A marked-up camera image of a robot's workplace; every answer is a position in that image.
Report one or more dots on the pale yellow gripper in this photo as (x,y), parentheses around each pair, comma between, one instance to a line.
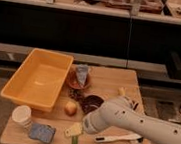
(74,130)

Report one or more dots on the yellow apple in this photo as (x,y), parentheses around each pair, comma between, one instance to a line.
(70,108)

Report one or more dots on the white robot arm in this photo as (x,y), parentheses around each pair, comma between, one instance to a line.
(118,112)

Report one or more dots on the yellow plastic tray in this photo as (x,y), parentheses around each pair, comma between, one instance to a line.
(39,79)

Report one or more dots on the blue sponge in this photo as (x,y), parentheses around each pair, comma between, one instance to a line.
(41,132)

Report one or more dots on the dark brown bowl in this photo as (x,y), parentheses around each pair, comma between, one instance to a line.
(90,103)

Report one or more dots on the dark grapes bunch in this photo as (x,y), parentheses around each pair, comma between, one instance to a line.
(77,95)

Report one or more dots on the wooden table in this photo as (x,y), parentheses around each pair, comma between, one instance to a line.
(105,82)

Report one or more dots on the orange small bowl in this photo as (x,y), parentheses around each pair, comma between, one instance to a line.
(72,81)

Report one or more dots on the white paper cup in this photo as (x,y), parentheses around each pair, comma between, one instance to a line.
(22,116)

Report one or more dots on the green yellow pear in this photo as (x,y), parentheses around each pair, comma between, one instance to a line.
(122,91)

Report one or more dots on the blue grey foil bag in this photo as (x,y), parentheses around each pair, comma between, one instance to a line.
(81,74)

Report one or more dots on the striped layered cake toy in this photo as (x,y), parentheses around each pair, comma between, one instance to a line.
(134,105)

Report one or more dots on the white handled brush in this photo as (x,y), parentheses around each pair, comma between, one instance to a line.
(130,137)

